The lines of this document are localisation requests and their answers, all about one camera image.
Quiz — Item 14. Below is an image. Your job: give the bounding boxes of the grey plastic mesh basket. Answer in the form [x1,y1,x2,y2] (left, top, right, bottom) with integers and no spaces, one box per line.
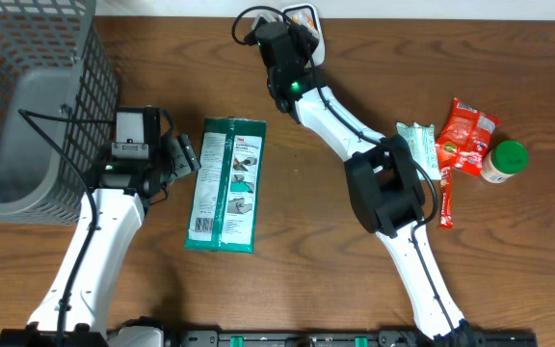
[0,0,119,225]

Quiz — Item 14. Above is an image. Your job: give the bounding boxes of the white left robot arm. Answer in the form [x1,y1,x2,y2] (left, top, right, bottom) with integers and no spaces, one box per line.
[0,134,200,346]

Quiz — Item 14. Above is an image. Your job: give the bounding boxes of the green glove package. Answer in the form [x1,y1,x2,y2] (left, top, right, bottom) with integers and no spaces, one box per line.
[184,118,267,254]

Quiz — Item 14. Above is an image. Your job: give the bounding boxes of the teal tissue pack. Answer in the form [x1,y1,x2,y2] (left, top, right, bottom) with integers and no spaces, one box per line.
[396,122,441,180]

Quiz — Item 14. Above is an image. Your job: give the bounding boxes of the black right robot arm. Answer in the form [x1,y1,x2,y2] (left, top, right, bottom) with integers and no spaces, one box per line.
[255,21,476,346]

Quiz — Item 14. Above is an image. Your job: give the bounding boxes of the orange tissue pack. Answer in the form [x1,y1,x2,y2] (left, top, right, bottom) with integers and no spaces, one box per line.
[292,11,317,33]

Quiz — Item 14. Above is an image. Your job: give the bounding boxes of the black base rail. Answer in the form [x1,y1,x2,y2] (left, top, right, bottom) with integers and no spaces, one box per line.
[108,329,539,347]

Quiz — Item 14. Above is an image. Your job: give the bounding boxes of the white barcode scanner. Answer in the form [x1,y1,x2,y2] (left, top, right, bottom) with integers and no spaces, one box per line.
[280,3,326,67]

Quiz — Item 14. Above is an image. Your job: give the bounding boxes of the red stick sachet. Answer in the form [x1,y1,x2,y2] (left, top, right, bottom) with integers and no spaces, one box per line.
[439,166,453,228]

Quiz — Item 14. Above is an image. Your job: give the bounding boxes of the green lid spice jar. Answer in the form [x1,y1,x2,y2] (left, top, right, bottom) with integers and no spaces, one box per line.
[481,140,529,184]

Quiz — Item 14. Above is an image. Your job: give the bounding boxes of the orange snack bag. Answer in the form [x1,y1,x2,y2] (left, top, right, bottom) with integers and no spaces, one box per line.
[436,98,500,176]

